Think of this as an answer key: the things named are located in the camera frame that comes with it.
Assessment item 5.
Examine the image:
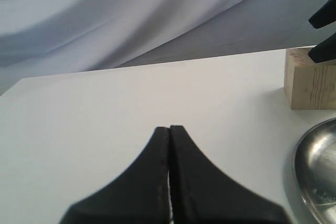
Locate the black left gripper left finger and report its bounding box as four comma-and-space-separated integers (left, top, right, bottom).
60, 127, 170, 223

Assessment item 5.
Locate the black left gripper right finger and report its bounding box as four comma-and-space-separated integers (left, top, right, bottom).
169, 125, 289, 223

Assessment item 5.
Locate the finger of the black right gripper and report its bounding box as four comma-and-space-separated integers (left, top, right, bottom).
308, 34, 336, 63
309, 0, 336, 29

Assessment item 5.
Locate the wooden cube block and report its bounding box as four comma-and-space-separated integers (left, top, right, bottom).
283, 47, 335, 110

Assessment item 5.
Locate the round stainless steel plate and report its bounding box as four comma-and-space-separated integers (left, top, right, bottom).
292, 118, 335, 223

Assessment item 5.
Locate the grey backdrop curtain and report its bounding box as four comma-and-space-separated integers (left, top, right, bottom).
1, 0, 335, 92

